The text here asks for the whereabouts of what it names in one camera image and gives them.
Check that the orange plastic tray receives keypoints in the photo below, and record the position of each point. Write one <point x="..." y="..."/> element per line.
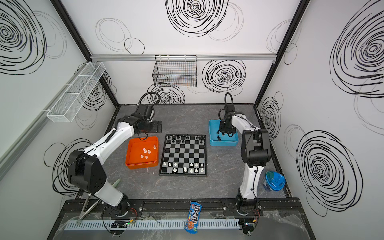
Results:
<point x="142" y="154"/>

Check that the blue lidded plastic container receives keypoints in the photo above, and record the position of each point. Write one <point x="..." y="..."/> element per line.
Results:
<point x="274" y="181"/>

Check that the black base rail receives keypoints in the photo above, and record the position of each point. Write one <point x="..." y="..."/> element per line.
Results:
<point x="225" y="206"/>

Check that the M&M's candy bag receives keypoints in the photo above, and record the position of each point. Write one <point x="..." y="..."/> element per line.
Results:
<point x="192" y="222"/>

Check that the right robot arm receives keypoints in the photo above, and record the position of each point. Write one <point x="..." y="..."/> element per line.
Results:
<point x="255" y="153"/>

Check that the black wire basket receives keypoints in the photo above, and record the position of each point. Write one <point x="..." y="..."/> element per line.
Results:
<point x="175" y="70"/>

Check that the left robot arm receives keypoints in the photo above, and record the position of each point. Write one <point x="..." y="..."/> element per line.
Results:
<point x="85" y="169"/>

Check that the blue plastic tray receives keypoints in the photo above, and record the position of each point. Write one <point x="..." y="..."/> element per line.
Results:
<point x="217" y="139"/>

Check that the white slotted cable duct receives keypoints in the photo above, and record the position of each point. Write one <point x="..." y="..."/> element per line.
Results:
<point x="115" y="225"/>

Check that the black white chess board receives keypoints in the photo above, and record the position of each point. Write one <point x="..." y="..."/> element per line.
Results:
<point x="184" y="155"/>

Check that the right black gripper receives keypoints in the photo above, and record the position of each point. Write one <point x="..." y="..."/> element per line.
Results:
<point x="226" y="130"/>

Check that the white mesh wall shelf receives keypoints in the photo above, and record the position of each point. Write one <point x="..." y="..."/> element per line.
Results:
<point x="76" y="93"/>

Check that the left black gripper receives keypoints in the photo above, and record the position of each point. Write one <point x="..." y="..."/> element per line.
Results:
<point x="154" y="126"/>

